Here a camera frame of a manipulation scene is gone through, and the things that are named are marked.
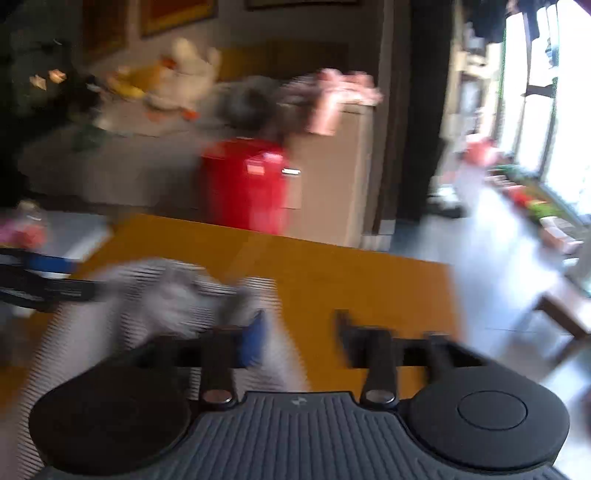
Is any grey striped knit garment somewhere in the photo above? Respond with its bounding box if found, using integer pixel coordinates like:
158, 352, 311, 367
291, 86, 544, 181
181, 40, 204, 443
16, 259, 308, 479

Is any pink clothes pile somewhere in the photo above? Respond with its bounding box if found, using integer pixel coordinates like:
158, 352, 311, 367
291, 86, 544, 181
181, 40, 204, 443
279, 68, 383, 136

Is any glass jar red label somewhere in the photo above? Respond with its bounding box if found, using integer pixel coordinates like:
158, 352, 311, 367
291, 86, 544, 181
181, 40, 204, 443
0, 199, 48, 251

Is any grey sofa bed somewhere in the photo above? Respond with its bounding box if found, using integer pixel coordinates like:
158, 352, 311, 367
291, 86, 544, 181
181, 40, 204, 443
18, 87, 242, 218

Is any red round stool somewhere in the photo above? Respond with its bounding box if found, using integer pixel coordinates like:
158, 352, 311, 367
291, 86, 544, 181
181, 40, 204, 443
197, 137, 301, 235

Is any beige cardboard box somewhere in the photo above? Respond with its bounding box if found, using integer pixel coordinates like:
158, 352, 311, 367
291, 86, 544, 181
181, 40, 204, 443
283, 105, 374, 248

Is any small dark wooden stool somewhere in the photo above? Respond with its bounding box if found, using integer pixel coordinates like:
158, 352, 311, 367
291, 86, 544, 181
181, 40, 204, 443
533, 279, 590, 366

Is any pink basin far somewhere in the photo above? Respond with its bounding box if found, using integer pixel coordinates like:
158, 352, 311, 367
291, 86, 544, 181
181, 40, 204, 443
464, 138, 499, 168

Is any grey neck pillow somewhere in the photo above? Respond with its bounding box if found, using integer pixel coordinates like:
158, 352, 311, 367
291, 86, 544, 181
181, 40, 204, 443
219, 76, 280, 133

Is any white goose plush toy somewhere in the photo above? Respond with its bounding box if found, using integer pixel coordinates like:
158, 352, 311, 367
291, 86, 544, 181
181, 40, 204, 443
145, 37, 221, 121

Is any framed red wall picture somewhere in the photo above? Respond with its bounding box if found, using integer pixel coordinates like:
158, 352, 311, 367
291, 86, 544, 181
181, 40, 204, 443
139, 0, 217, 38

